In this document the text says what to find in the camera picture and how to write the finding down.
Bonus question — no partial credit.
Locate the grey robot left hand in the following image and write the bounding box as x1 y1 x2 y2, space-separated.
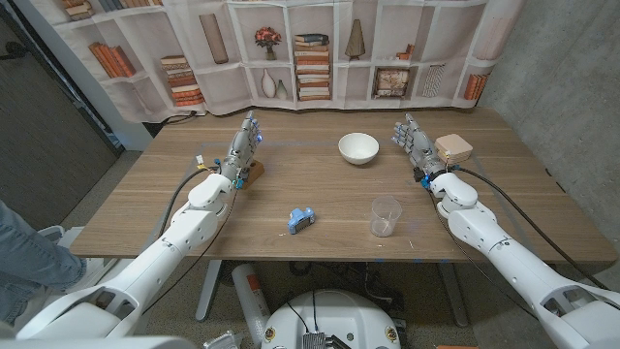
221 111 264 184

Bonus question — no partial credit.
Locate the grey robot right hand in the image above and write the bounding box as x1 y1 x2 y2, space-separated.
391 112 448 181

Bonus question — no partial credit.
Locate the clear plastic measuring cup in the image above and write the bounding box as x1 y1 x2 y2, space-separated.
370 195 403 238

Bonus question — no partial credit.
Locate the brown wooden block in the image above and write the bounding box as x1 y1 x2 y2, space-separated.
240 159 266 191

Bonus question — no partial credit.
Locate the beige jewelry box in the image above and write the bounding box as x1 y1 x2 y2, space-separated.
434 133 475 165

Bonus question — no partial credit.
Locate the white ceramic bowl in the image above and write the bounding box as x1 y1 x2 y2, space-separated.
337 132 381 166

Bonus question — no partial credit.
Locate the printed bookshelf backdrop cloth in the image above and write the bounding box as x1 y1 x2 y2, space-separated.
28 0 527 123

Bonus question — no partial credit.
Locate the white roll with orange label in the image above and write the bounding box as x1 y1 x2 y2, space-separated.
231 263 271 346

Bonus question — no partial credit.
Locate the white domed robot torso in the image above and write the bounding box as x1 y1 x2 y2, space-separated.
261 289 402 349

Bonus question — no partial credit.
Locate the light grey chair base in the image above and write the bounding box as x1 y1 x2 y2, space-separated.
37 224 122 297

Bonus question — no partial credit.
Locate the person's leg in jeans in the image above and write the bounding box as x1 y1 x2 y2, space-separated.
0 199 88 326

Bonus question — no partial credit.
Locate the black floor cable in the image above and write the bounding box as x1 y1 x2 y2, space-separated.
159 110 199 126

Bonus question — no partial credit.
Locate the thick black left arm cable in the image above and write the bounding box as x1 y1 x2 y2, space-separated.
157 166 220 239

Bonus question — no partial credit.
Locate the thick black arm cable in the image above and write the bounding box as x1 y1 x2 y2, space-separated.
448 164 612 292
157 166 220 239

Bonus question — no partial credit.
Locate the blue toy camera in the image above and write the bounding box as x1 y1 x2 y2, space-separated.
287 206 317 236

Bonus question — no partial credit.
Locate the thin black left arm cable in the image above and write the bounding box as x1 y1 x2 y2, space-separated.
140 189 238 315

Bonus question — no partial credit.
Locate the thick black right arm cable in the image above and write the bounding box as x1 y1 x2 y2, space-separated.
448 164 612 292

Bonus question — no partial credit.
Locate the silver metal bracket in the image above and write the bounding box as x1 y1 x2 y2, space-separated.
202 331 243 349

